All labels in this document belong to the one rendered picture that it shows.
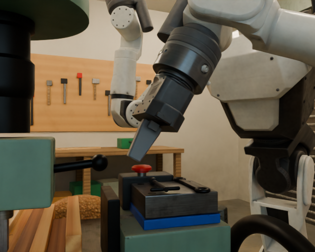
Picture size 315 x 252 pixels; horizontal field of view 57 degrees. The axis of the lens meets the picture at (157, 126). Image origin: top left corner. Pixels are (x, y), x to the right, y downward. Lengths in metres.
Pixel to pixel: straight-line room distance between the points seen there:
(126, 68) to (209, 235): 0.57
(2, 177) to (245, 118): 0.65
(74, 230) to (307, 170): 0.73
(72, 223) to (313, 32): 0.40
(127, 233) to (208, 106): 4.07
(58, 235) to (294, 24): 0.42
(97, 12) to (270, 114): 3.41
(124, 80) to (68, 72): 2.92
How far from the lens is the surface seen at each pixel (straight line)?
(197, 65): 0.43
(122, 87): 0.82
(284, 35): 0.46
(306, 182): 0.94
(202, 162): 4.34
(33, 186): 0.32
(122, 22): 0.84
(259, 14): 0.45
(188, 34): 0.45
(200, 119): 4.29
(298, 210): 0.95
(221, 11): 0.44
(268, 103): 0.79
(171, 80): 0.41
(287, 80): 0.75
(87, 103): 3.70
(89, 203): 0.63
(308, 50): 0.46
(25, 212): 0.55
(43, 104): 3.65
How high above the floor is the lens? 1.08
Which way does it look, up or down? 1 degrees up
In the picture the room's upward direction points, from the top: straight up
